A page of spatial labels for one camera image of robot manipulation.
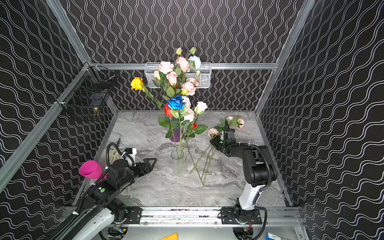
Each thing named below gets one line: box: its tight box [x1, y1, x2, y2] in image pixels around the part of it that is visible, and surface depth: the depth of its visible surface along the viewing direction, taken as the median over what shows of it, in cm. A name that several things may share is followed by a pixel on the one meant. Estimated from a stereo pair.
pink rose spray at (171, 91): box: [162, 71, 181, 100], surface depth 76 cm
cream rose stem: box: [151, 70, 169, 93], surface depth 81 cm
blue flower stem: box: [167, 95, 185, 159], surface depth 59 cm
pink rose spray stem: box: [181, 77, 199, 96], surface depth 77 cm
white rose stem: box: [186, 101, 209, 158], surface depth 67 cm
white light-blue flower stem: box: [189, 47, 201, 77], surface depth 78 cm
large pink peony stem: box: [176, 47, 190, 84], surface depth 75 cm
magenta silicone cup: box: [79, 160, 103, 180], surface depth 76 cm
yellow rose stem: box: [130, 77, 162, 107], surface depth 80 cm
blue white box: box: [266, 232, 292, 240], surface depth 69 cm
